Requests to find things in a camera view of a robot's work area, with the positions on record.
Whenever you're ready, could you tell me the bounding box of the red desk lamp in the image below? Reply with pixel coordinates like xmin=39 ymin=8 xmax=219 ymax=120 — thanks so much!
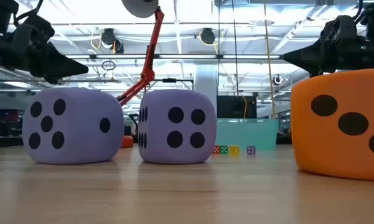
xmin=116 ymin=0 xmax=166 ymax=149

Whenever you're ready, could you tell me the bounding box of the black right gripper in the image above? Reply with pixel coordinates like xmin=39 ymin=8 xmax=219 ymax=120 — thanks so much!
xmin=282 ymin=15 xmax=374 ymax=78

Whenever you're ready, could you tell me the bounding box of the dark computer monitor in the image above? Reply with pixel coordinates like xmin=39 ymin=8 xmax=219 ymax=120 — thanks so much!
xmin=0 ymin=108 xmax=19 ymax=123

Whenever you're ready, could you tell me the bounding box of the large orange foam die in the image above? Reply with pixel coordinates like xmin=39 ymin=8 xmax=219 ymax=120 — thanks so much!
xmin=291 ymin=68 xmax=374 ymax=182

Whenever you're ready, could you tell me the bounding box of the black ceiling cable reel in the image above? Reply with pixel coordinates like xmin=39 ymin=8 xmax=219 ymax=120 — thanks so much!
xmin=200 ymin=27 xmax=217 ymax=45
xmin=100 ymin=27 xmax=124 ymax=54

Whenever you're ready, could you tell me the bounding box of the long yellow cable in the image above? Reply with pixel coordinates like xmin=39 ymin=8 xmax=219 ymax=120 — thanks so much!
xmin=263 ymin=0 xmax=277 ymax=119

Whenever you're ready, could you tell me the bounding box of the black articulated equipment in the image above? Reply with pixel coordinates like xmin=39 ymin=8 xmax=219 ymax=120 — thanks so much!
xmin=128 ymin=113 xmax=140 ymax=136

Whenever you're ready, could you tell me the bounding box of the large purple foam die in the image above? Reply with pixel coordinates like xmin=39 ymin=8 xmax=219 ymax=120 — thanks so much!
xmin=138 ymin=89 xmax=218 ymax=165
xmin=22 ymin=87 xmax=125 ymax=165

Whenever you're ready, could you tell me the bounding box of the teal translucent plastic bin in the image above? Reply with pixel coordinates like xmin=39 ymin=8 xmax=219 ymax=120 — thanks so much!
xmin=216 ymin=118 xmax=279 ymax=152

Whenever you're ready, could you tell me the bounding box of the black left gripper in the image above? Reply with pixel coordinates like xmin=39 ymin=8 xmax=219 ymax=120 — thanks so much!
xmin=9 ymin=15 xmax=90 ymax=85

